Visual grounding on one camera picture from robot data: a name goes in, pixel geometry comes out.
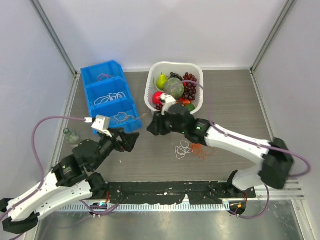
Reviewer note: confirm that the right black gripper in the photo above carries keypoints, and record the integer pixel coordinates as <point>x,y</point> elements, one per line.
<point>157,127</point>

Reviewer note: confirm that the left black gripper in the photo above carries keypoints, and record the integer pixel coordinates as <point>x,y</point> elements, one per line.
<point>129,139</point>

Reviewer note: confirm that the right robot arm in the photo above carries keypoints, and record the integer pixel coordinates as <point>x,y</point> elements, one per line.
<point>272,160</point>

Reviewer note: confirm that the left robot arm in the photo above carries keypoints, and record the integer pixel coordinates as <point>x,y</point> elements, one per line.
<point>74,178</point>

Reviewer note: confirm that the green lime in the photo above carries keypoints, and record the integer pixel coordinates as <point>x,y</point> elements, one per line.
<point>190,107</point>

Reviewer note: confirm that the red yellow cherries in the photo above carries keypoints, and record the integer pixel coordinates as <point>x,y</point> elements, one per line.
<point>183,101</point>

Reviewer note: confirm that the small dark grape bunch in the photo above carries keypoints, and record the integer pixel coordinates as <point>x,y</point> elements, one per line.
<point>159,107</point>

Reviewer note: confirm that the dark red grape bunch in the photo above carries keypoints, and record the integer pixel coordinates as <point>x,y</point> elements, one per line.
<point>189,87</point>

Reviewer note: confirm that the red apple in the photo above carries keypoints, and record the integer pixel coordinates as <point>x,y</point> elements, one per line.
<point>156,98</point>

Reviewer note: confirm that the green netted melon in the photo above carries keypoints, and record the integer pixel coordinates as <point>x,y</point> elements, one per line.
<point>174,87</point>

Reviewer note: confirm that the green pear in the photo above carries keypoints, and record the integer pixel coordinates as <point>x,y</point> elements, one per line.
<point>162,79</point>

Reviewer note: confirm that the white plastic fruit basket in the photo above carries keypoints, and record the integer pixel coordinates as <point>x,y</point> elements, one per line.
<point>166,67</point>

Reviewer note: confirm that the blue plastic compartment bin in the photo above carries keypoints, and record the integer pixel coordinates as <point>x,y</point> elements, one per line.
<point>108,94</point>

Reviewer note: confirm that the clear glass bottle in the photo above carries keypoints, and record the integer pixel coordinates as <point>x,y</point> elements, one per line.
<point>71,136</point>

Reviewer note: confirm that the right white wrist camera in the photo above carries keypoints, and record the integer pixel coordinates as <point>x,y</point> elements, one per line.
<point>167,102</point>

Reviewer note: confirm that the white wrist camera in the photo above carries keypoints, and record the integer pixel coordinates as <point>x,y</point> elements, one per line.
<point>100,123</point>
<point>167,102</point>

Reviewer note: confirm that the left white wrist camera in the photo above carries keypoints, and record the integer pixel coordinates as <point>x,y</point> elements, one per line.
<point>100,123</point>

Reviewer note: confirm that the white slotted cable duct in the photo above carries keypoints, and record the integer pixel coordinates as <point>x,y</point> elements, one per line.
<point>127,208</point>

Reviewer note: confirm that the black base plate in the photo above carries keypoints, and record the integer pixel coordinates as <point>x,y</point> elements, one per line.
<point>170,192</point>

